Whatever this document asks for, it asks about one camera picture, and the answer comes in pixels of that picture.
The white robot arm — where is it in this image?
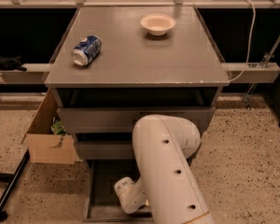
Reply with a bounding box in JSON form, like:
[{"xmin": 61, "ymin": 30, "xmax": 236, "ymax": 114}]
[{"xmin": 114, "ymin": 115, "xmax": 215, "ymax": 224}]

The grey drawer cabinet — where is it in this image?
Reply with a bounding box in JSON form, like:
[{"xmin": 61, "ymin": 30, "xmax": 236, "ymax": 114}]
[{"xmin": 44, "ymin": 6, "xmax": 231, "ymax": 170}]

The grey top drawer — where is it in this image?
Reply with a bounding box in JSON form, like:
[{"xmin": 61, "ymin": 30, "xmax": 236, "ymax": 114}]
[{"xmin": 57, "ymin": 107, "xmax": 216, "ymax": 134}]

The blue soda can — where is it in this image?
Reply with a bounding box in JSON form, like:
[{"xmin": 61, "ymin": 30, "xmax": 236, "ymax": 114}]
[{"xmin": 72, "ymin": 35, "xmax": 103, "ymax": 66}]

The grey bottom drawer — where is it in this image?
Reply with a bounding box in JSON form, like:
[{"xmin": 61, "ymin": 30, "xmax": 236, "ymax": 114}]
[{"xmin": 82, "ymin": 160, "xmax": 154, "ymax": 224}]

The white paper bowl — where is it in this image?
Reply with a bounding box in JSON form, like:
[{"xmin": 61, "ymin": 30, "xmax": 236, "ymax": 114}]
[{"xmin": 140, "ymin": 14, "xmax": 175, "ymax": 36}]

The green snack bag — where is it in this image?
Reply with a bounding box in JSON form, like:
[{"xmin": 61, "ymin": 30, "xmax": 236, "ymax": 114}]
[{"xmin": 50, "ymin": 119, "xmax": 66, "ymax": 135}]

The cardboard box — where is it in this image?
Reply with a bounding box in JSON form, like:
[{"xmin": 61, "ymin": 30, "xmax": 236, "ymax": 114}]
[{"xmin": 25, "ymin": 90, "xmax": 77, "ymax": 164}]

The metal support strut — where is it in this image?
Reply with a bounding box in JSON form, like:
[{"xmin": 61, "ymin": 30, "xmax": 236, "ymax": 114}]
[{"xmin": 259, "ymin": 35, "xmax": 280, "ymax": 68}]

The black object on ledge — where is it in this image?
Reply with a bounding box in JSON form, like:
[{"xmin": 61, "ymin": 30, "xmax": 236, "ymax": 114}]
[{"xmin": 0, "ymin": 56, "xmax": 26, "ymax": 72}]

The white cable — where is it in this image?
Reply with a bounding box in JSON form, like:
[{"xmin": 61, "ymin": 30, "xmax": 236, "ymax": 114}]
[{"xmin": 228, "ymin": 0, "xmax": 257, "ymax": 83}]

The black floor rail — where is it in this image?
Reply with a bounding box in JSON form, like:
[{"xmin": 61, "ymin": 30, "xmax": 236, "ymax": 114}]
[{"xmin": 0, "ymin": 151, "xmax": 30, "ymax": 222}]

